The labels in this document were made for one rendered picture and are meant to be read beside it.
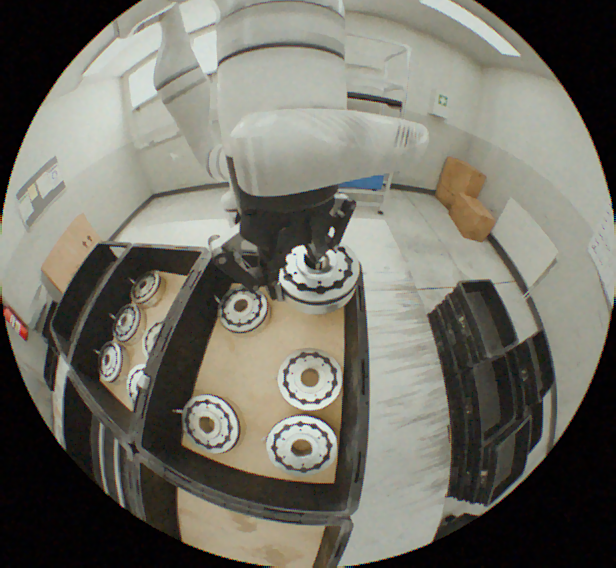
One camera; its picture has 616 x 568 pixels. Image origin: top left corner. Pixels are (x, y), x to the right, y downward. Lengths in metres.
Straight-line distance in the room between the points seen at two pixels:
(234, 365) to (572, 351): 2.94
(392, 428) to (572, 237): 2.61
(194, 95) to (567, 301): 3.00
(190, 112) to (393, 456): 0.81
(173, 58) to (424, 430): 0.88
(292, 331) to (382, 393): 0.28
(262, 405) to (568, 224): 2.88
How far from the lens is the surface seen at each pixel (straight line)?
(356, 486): 0.27
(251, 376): 0.35
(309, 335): 0.35
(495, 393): 1.27
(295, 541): 0.47
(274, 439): 0.31
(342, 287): 0.19
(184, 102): 0.38
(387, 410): 0.50
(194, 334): 0.36
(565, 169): 2.91
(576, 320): 2.79
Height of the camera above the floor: 1.16
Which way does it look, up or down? 47 degrees down
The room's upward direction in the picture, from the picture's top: straight up
